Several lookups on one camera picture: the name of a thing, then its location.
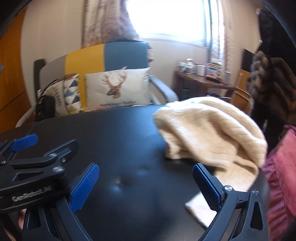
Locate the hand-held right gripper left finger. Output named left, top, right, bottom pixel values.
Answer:
left=23, top=163, right=100, bottom=241

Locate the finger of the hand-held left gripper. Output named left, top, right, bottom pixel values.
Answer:
left=43, top=139, right=79, bottom=163
left=10, top=134, right=39, bottom=153

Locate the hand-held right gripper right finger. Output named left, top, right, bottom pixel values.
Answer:
left=192, top=163, right=270, bottom=241

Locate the cream knit sweater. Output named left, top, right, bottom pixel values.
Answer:
left=154, top=97, right=269, bottom=229

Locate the black handbag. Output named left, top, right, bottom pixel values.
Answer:
left=35, top=95, right=56, bottom=122

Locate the triangle pattern pillow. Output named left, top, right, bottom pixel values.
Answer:
left=39, top=74, right=84, bottom=116

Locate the wooden panelled wardrobe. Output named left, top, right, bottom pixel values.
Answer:
left=0, top=9, right=30, bottom=132

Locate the pink ruffled cloth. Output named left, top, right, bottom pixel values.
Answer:
left=262, top=125, right=296, bottom=241

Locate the deer print pillow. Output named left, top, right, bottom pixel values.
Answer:
left=84, top=67, right=152, bottom=108

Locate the yellow wooden chair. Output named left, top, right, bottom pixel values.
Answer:
left=231, top=70, right=252, bottom=114

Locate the wooden side desk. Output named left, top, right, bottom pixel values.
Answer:
left=174, top=70, right=238, bottom=100

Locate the grey yellow blue armchair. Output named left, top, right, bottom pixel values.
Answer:
left=16, top=42, right=179, bottom=128

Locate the clear desk organiser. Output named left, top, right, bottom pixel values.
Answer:
left=206, top=61, right=224, bottom=80

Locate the cluster of glass jars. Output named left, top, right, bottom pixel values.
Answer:
left=178, top=59, right=197, bottom=75

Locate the dark fur coat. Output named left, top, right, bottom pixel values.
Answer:
left=247, top=7, right=296, bottom=139

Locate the black television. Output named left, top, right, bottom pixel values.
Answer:
left=243, top=49, right=255, bottom=72

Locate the patterned curtain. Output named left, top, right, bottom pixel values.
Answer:
left=82, top=0, right=139, bottom=47
left=208, top=0, right=234, bottom=77

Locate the black upright post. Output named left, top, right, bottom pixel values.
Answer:
left=34, top=59, right=45, bottom=93

